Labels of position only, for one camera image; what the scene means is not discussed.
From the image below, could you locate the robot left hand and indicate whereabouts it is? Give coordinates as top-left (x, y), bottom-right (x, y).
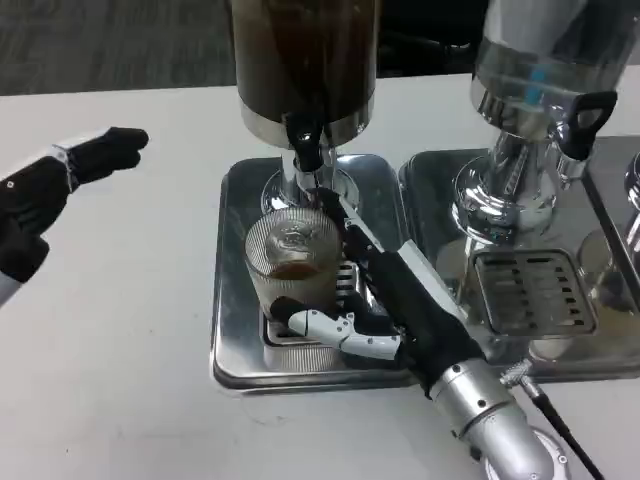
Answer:
top-left (0, 126), bottom-right (150, 284)

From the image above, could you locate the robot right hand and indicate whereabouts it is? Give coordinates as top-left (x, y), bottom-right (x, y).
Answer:
top-left (269, 187), bottom-right (486, 401)

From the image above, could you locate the clear ribbed glass cup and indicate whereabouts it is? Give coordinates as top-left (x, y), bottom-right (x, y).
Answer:
top-left (243, 208), bottom-right (347, 326)

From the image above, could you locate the steel drip tray base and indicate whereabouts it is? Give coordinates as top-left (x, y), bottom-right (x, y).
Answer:
top-left (397, 148), bottom-right (640, 384)
top-left (209, 153), bottom-right (426, 396)

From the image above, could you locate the black dispenser tap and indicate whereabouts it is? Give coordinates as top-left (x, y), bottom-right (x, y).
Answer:
top-left (284, 113), bottom-right (326, 174)

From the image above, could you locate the dark drink dispenser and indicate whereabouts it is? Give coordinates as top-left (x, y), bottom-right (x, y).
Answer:
top-left (227, 0), bottom-right (384, 221)

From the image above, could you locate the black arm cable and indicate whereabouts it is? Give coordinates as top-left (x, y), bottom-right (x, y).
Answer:
top-left (499, 360), bottom-right (609, 480)

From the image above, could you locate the black looped tap handle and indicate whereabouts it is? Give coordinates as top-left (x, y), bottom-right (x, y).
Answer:
top-left (564, 91), bottom-right (619, 162)

